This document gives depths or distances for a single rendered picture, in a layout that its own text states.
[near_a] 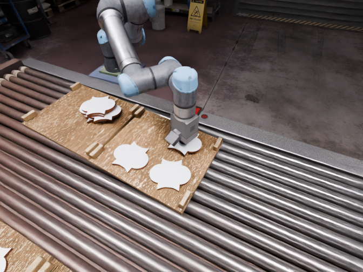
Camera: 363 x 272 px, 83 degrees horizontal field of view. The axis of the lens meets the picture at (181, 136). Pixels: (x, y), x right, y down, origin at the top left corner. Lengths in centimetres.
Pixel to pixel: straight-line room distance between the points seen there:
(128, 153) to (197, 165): 27
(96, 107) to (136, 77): 36
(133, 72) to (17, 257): 62
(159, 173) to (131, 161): 12
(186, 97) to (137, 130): 35
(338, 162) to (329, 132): 167
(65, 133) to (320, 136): 231
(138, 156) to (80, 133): 30
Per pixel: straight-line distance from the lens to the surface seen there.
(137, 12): 97
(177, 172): 74
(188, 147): 80
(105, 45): 136
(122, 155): 82
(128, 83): 67
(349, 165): 103
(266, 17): 537
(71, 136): 98
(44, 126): 109
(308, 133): 254
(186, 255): 67
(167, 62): 72
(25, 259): 78
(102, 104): 99
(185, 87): 61
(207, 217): 71
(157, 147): 83
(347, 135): 276
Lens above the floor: 158
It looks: 48 degrees down
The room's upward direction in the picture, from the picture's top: straight up
